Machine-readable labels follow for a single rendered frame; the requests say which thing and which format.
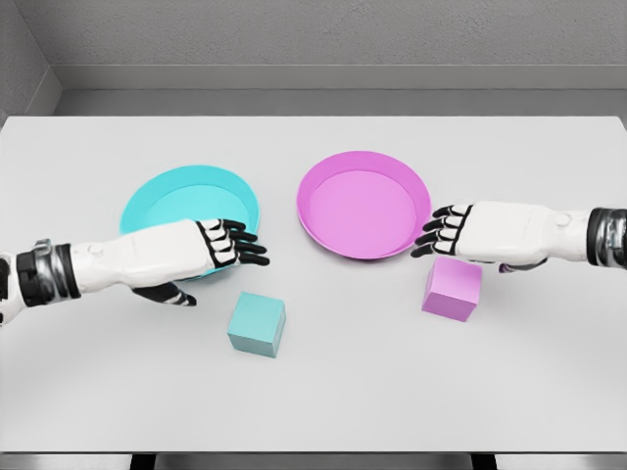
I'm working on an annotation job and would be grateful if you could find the pink plate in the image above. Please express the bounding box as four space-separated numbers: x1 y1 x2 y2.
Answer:
296 151 433 262

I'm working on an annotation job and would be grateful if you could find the cyan plate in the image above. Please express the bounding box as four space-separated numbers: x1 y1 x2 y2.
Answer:
119 164 262 284

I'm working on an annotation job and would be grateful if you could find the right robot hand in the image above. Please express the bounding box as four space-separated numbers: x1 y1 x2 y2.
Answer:
410 200 557 274

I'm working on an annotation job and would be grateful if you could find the pink block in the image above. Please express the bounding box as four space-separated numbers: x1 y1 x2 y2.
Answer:
420 256 483 324

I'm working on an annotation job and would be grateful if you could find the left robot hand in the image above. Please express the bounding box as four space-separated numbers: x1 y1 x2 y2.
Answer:
119 217 271 308

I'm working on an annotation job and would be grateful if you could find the cyan block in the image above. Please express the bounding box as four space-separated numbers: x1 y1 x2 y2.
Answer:
226 291 287 358

